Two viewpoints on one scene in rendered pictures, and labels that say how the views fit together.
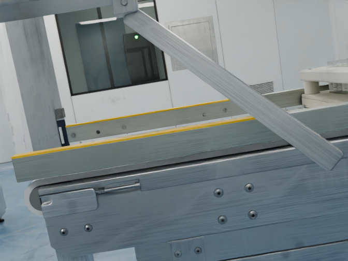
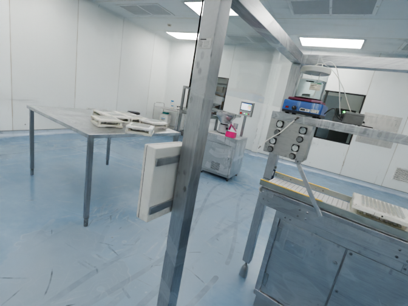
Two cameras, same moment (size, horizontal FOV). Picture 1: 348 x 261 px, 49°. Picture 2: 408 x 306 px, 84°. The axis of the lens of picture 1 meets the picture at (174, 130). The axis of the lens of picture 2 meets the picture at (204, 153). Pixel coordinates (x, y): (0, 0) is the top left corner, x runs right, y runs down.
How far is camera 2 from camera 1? 88 cm
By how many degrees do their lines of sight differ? 33
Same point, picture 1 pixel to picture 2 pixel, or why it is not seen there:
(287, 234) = (314, 229)
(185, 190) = (292, 204)
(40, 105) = (271, 163)
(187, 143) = (297, 195)
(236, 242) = (300, 223)
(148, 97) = (331, 149)
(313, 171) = (325, 218)
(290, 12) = not seen: outside the picture
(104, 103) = not seen: hidden behind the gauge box
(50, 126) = (271, 169)
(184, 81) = (359, 149)
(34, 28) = not seen: hidden behind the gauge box
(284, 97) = (344, 197)
